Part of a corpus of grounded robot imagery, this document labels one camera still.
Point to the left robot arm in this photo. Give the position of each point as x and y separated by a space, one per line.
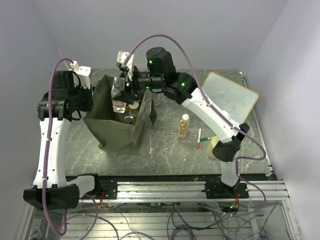
71 92

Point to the aluminium rail frame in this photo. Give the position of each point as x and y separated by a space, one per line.
193 191

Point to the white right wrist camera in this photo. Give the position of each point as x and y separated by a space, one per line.
125 60

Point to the clear tube with dark label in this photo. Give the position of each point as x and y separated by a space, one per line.
157 98

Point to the small clear bottle grey cap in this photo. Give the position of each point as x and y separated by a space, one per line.
129 120

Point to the green marker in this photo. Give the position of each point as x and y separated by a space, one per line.
205 138

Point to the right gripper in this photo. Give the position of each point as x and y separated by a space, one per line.
131 84

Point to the amber bottle white cap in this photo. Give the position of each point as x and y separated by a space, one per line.
183 127

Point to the pink marker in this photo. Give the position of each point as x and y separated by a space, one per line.
198 138

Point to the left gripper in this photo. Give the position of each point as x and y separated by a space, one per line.
88 106

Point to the small whiteboard yellow frame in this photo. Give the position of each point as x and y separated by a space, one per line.
237 100

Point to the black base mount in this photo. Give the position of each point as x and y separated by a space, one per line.
103 187
220 191

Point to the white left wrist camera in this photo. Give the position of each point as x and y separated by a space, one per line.
84 73

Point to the olive canvas bag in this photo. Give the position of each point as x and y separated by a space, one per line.
113 135

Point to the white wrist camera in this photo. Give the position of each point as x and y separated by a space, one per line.
125 60
84 73

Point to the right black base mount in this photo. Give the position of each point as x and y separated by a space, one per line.
220 191

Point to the yellow pump bottle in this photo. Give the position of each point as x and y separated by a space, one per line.
212 144

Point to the green bottle beige cap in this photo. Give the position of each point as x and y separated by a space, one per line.
134 109

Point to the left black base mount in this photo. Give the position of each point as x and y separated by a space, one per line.
103 187

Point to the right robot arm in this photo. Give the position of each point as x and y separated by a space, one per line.
181 87

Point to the clear bottle with black label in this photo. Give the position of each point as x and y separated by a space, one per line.
117 88

